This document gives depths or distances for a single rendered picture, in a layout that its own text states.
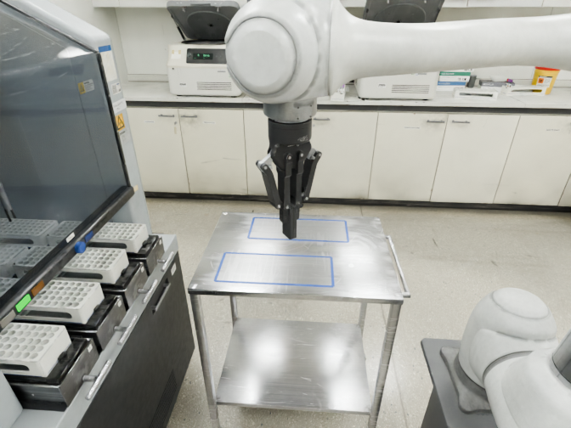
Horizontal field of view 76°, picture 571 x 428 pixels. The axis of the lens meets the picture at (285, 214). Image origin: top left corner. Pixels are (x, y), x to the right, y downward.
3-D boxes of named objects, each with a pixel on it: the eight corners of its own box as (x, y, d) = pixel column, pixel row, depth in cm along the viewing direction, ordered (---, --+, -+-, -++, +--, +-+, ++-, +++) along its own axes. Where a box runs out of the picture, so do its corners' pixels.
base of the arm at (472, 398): (501, 341, 102) (507, 327, 99) (544, 419, 83) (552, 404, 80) (434, 337, 103) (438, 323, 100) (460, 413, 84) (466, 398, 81)
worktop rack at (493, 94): (454, 98, 277) (455, 90, 274) (451, 96, 285) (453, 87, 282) (496, 100, 271) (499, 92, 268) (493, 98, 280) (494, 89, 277)
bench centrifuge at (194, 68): (169, 97, 282) (154, 0, 251) (195, 81, 336) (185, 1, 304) (240, 98, 277) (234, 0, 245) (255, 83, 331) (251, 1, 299)
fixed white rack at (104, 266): (18, 282, 108) (10, 265, 105) (40, 261, 117) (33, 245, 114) (115, 287, 106) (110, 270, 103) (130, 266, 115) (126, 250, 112)
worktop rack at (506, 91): (505, 95, 286) (508, 87, 283) (500, 92, 295) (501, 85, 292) (544, 95, 286) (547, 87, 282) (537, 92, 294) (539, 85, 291)
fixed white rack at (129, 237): (50, 251, 121) (44, 236, 118) (68, 235, 130) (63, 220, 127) (138, 256, 120) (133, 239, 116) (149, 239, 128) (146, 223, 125)
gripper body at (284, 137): (279, 126, 57) (280, 180, 62) (323, 118, 61) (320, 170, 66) (257, 115, 63) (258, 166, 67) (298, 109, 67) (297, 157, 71)
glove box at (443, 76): (438, 81, 299) (440, 71, 295) (434, 78, 310) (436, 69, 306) (468, 81, 297) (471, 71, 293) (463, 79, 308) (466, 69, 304)
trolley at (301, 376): (206, 449, 144) (176, 289, 103) (230, 352, 184) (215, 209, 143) (380, 463, 140) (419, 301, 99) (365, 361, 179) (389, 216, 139)
